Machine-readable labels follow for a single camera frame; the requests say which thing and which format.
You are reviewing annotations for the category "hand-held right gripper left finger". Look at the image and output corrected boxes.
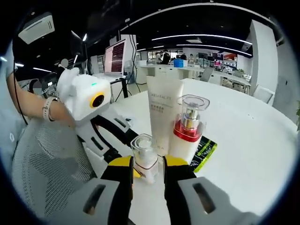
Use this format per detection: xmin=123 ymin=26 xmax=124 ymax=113
xmin=44 ymin=155 xmax=135 ymax=225

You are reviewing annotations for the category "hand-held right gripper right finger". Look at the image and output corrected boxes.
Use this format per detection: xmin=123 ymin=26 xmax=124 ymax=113
xmin=163 ymin=155 xmax=261 ymax=225

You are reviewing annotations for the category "small clear glass jar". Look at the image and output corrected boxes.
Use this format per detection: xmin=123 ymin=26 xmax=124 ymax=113
xmin=130 ymin=133 xmax=159 ymax=185

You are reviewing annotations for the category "green black skincare sachet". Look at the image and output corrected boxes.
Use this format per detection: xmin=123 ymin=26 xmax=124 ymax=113
xmin=189 ymin=135 xmax=218 ymax=173

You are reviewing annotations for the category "red-collared pump skincare bottle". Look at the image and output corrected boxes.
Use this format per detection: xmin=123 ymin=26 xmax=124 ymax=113
xmin=168 ymin=94 xmax=210 ymax=157

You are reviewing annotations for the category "white skincare tube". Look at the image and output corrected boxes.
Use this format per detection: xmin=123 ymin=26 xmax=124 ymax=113
xmin=146 ymin=75 xmax=185 ymax=157

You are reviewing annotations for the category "person's left hand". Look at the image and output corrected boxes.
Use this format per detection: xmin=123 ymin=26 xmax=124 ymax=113
xmin=54 ymin=101 xmax=77 ymax=129

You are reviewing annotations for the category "beige wristwatch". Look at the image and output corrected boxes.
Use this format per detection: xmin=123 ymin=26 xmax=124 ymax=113
xmin=42 ymin=97 xmax=59 ymax=122

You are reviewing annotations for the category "black laptop stand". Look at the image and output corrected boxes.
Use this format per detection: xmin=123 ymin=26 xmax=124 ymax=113
xmin=109 ymin=76 xmax=130 ymax=99

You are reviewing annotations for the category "white laptop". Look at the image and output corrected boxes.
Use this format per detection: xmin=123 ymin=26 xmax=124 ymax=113
xmin=104 ymin=38 xmax=128 ymax=79

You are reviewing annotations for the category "grey mesh office chair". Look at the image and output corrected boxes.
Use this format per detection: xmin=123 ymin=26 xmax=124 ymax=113
xmin=11 ymin=119 xmax=97 ymax=213

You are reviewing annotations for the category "long white workbench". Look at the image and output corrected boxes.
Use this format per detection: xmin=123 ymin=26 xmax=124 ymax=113
xmin=135 ymin=64 xmax=251 ymax=94

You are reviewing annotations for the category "ceiling air conditioner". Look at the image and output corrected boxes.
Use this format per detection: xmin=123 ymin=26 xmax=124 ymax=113
xmin=17 ymin=14 xmax=56 ymax=45

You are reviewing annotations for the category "person's light grey shirt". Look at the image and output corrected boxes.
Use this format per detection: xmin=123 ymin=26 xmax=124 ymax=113
xmin=0 ymin=46 xmax=29 ymax=165

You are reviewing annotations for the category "blue box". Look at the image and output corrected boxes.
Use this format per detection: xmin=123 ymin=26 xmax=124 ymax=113
xmin=172 ymin=59 xmax=188 ymax=68

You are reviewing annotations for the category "white frame chair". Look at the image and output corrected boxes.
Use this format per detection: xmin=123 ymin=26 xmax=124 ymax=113
xmin=252 ymin=84 xmax=275 ymax=104

